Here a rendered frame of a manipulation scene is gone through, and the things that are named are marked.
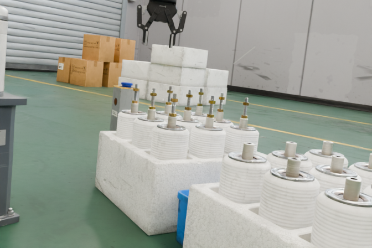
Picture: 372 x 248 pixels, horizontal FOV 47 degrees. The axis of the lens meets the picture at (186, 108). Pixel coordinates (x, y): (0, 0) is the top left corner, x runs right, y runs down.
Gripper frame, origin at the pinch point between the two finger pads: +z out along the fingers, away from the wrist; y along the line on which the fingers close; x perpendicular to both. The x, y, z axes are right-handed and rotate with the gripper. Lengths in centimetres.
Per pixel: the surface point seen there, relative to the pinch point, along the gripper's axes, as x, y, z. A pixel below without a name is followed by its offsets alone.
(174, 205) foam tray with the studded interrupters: -18.7, 5.8, 39.8
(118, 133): 8.7, -8.1, 28.0
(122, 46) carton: 412, 3, -4
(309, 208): -56, 21, 26
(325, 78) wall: 439, 292, 8
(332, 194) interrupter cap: -62, 21, 22
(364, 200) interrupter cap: -63, 25, 22
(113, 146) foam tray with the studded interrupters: 4.0, -9.5, 31.2
